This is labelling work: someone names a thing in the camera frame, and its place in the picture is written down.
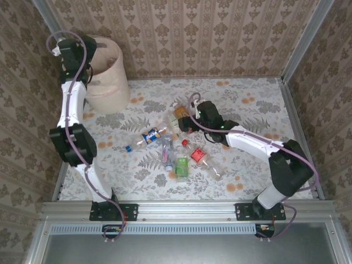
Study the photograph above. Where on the gold red label plastic bottle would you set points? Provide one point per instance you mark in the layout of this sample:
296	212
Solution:
180	111

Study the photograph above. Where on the white green label plastic bottle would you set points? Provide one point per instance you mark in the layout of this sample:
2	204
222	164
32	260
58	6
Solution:
172	119

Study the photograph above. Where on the pink label clear plastic bottle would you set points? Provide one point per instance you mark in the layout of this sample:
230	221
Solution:
165	155

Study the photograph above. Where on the blue yellow label plastic bottle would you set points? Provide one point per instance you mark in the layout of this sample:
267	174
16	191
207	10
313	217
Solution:
150	136

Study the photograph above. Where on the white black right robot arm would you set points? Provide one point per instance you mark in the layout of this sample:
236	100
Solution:
291	170

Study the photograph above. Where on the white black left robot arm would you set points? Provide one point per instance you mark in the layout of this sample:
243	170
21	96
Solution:
74	145

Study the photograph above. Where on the beige round bin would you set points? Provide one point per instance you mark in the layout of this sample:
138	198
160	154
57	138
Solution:
110	90

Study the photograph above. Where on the red label red cap bottle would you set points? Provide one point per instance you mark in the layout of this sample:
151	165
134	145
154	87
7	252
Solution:
198	154

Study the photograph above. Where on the grey metal front panel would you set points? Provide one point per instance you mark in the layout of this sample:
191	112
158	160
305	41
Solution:
187	250

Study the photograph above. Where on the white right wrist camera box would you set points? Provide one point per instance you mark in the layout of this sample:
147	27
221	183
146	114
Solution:
194	108

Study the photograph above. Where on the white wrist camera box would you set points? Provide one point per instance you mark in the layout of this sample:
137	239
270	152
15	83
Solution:
194	108
56	50

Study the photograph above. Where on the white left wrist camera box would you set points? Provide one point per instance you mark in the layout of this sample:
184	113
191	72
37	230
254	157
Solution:
56	50

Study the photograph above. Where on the aluminium frame post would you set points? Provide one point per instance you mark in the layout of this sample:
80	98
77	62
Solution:
48	13
305	41

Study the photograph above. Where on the aluminium table side rail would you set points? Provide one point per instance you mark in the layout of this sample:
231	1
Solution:
59	184
301	137

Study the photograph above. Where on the aluminium front rail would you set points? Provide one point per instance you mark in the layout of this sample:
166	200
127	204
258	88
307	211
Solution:
187	210

